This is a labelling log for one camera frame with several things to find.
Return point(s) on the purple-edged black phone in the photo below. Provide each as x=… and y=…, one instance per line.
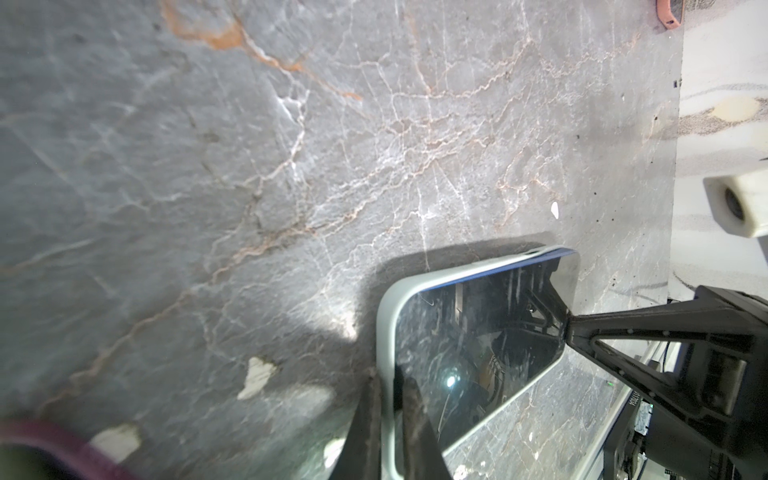
x=41, y=450

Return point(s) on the pink phone case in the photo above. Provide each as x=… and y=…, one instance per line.
x=670, y=13

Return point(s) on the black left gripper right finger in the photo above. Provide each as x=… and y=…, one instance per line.
x=423, y=457

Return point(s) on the blue-edged black phone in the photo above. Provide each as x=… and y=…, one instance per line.
x=480, y=348

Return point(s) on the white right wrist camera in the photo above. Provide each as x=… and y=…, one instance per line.
x=738, y=201

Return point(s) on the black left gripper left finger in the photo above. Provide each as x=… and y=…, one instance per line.
x=360, y=458

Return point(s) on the light blue phone face down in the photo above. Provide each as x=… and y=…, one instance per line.
x=387, y=336

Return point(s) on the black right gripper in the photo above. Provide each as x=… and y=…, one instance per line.
x=703, y=365

